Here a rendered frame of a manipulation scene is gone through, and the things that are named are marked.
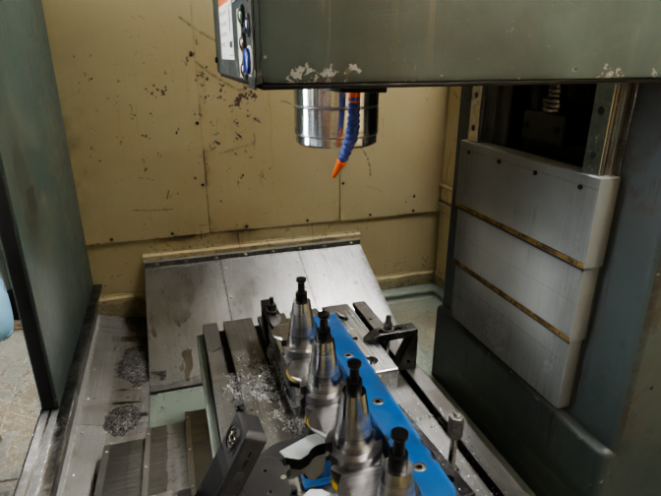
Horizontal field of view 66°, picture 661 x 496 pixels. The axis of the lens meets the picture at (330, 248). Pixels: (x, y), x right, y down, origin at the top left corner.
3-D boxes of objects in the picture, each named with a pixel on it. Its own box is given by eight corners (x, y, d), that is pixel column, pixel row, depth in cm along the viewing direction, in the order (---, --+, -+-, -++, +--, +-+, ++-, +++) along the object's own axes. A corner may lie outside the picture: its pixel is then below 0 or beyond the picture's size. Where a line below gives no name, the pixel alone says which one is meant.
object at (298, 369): (292, 387, 68) (292, 382, 68) (283, 365, 73) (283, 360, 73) (342, 378, 70) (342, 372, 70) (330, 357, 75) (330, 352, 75)
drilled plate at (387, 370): (295, 407, 105) (295, 387, 104) (269, 338, 131) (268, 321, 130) (396, 387, 112) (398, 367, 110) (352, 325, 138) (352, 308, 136)
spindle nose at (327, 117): (391, 146, 95) (394, 78, 90) (310, 152, 89) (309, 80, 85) (357, 134, 109) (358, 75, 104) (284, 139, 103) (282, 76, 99)
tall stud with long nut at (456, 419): (448, 476, 93) (453, 418, 89) (441, 465, 96) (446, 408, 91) (461, 472, 94) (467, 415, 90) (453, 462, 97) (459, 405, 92)
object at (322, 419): (315, 443, 58) (315, 437, 58) (303, 413, 63) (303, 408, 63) (372, 430, 60) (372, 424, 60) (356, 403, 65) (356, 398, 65)
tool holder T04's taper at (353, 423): (380, 450, 55) (382, 398, 53) (342, 461, 53) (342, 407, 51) (363, 423, 59) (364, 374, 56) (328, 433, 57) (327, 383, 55)
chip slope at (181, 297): (150, 430, 146) (137, 351, 136) (151, 321, 205) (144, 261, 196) (429, 375, 171) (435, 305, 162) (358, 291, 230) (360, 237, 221)
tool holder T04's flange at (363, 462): (390, 471, 55) (390, 454, 54) (338, 487, 53) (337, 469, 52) (366, 434, 61) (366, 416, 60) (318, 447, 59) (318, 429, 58)
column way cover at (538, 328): (555, 413, 110) (599, 179, 91) (444, 313, 152) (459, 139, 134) (573, 409, 111) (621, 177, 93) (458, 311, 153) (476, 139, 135)
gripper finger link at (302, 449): (337, 452, 66) (280, 492, 61) (335, 414, 64) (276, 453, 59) (354, 465, 64) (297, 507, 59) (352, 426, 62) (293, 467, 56)
